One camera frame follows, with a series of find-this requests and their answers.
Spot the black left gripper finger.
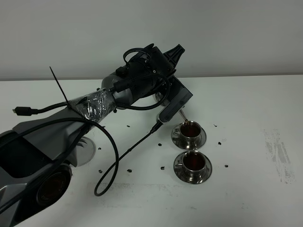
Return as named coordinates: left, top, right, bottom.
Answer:
left=165, top=44, right=185, bottom=69

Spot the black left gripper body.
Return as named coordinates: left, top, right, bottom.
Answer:
left=146, top=44, right=193, bottom=120

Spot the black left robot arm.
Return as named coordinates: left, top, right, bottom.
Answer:
left=0, top=44, right=192, bottom=227

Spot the far stainless steel teacup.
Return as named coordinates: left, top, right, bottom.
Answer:
left=172, top=121, right=202, bottom=139

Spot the stainless steel teacup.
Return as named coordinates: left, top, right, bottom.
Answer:
left=172, top=121, right=202, bottom=139
left=174, top=151, right=206, bottom=172

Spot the far stainless steel saucer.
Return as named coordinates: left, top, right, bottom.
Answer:
left=171, top=128, right=206, bottom=151

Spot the near stainless steel saucer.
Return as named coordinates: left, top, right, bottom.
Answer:
left=173, top=151, right=212, bottom=184

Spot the near stainless steel teacup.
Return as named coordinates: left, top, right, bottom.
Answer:
left=174, top=151, right=206, bottom=172

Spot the stainless steel teapot saucer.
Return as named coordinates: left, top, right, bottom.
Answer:
left=70, top=137, right=96, bottom=167

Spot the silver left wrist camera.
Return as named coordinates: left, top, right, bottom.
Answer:
left=157, top=111, right=170, bottom=124

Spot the black cable tie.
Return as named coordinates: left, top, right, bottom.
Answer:
left=49, top=66, right=99, bottom=127

